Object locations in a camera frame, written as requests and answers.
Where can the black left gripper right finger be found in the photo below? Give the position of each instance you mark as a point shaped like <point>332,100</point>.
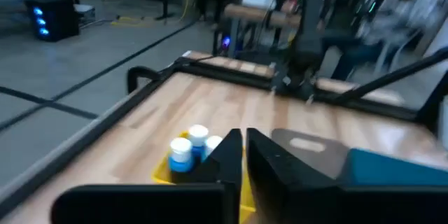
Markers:
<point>276,182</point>

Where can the person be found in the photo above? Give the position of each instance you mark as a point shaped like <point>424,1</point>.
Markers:
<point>385,31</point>

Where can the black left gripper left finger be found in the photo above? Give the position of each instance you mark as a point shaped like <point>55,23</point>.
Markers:
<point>231,161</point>

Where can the black computer tower blue lights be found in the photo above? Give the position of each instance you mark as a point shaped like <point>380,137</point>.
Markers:
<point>52,19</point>

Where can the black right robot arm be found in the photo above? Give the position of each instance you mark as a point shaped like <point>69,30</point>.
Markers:
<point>308,24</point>

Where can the wooden background workbench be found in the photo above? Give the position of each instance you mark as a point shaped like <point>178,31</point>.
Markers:
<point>259,14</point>

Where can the yellow plastic tray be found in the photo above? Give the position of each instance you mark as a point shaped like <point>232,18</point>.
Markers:
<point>161,175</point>

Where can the teal blue plastic tray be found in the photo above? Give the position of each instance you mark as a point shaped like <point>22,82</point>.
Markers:
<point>392,171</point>

